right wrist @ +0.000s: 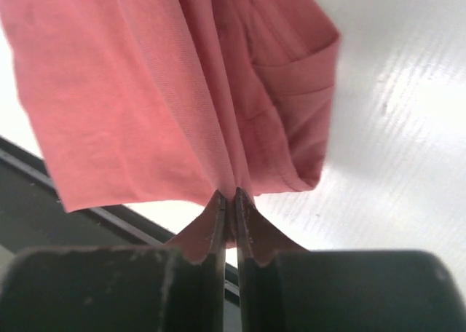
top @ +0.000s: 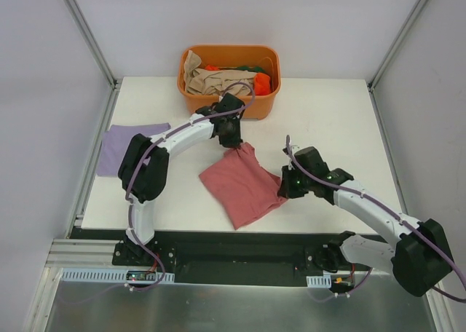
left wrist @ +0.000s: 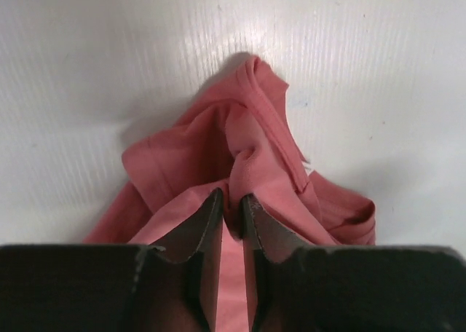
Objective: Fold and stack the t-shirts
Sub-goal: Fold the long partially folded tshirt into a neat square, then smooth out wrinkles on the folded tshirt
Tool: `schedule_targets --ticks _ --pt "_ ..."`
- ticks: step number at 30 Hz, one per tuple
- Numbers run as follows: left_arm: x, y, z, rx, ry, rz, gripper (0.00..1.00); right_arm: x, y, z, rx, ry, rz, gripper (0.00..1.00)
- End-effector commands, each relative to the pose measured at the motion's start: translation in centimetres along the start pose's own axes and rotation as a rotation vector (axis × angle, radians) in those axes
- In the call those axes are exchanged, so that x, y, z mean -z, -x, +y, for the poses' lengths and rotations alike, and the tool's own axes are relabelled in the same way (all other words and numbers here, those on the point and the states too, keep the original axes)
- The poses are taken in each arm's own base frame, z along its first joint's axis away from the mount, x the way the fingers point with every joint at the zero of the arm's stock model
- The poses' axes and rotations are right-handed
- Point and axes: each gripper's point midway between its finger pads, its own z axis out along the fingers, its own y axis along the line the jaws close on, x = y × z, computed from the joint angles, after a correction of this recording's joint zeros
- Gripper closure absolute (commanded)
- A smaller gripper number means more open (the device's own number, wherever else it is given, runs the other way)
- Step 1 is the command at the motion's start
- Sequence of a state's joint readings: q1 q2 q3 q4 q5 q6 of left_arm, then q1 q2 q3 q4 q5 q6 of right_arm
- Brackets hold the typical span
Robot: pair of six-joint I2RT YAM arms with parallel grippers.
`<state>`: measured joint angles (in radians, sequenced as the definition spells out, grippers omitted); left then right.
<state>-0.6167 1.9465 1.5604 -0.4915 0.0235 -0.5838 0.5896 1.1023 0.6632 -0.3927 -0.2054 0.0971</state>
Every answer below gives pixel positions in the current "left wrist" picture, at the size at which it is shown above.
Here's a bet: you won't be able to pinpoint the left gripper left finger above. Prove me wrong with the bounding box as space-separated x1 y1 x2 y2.
1 189 223 331

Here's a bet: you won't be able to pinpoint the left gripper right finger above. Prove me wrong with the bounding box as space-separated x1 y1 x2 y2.
241 195 465 331

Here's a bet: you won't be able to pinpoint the pink t shirt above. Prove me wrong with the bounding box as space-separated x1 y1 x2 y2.
86 55 375 331

